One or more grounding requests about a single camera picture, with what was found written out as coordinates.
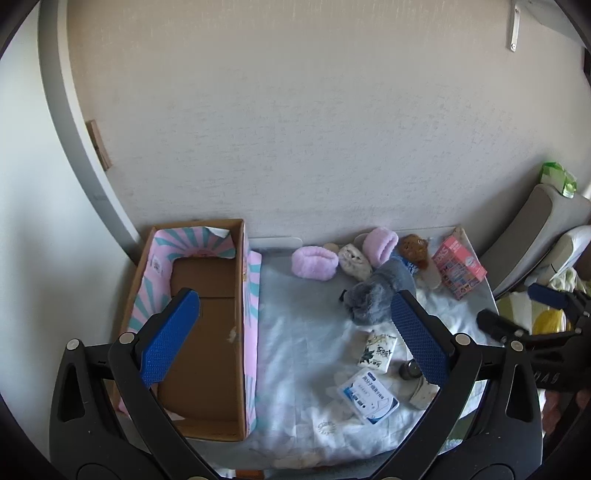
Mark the black round lens cap jar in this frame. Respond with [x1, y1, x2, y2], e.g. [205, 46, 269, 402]
[399, 359, 423, 381]

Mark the white tissue packet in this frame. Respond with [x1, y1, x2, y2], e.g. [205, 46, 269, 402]
[358, 331, 398, 374]

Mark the pink building block box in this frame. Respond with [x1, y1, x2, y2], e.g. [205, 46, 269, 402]
[433, 236, 487, 300]

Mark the grey fluffy plush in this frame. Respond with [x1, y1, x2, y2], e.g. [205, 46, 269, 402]
[339, 257, 416, 327]

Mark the brown plush bear toy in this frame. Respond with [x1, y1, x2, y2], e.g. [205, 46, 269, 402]
[398, 234, 429, 270]

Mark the pink fluffy slipper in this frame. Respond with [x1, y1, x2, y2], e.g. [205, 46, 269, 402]
[362, 227, 399, 268]

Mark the cream spotted plush toy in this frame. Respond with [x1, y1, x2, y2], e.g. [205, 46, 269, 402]
[338, 244, 373, 282]

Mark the pink fluffy headband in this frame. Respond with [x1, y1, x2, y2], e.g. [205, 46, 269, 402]
[291, 246, 339, 281]

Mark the beige round lid jar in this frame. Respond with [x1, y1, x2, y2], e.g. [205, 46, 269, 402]
[324, 243, 341, 255]

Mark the yellow green bedding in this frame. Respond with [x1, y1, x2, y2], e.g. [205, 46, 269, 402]
[496, 267, 590, 335]

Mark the grey chair backrest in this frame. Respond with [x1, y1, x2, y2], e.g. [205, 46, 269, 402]
[480, 184, 590, 298]

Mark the cardboard box with pink liner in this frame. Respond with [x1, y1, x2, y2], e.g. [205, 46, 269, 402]
[111, 218, 264, 442]

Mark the green tissue pack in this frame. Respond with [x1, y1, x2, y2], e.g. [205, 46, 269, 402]
[540, 161, 578, 199]

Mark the wooden wall block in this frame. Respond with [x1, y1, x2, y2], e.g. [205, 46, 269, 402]
[85, 120, 112, 171]

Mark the white wall bracket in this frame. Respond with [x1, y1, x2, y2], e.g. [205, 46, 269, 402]
[507, 0, 523, 53]

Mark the grey door frame strip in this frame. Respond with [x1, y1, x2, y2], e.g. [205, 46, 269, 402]
[38, 1, 143, 262]

